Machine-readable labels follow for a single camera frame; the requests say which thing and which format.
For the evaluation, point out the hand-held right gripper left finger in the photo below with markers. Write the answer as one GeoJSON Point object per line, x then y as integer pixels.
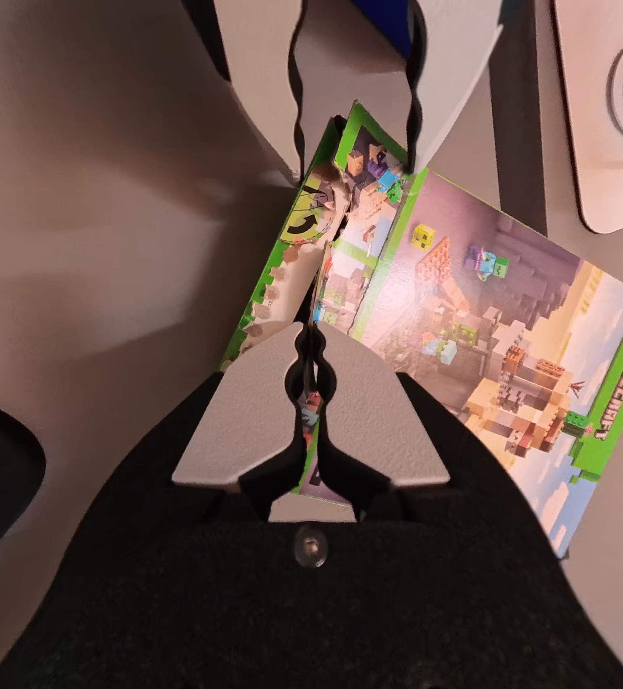
{"type": "Point", "coordinates": [247, 420]}

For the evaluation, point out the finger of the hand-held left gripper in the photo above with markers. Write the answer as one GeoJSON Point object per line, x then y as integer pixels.
{"type": "Point", "coordinates": [257, 54]}
{"type": "Point", "coordinates": [456, 54]}

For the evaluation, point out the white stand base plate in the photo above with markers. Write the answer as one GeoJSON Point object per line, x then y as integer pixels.
{"type": "Point", "coordinates": [585, 134]}

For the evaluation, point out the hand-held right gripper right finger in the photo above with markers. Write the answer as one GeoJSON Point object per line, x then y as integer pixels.
{"type": "Point", "coordinates": [376, 425]}

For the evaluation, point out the green lego box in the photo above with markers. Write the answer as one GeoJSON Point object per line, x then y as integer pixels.
{"type": "Point", "coordinates": [478, 323]}

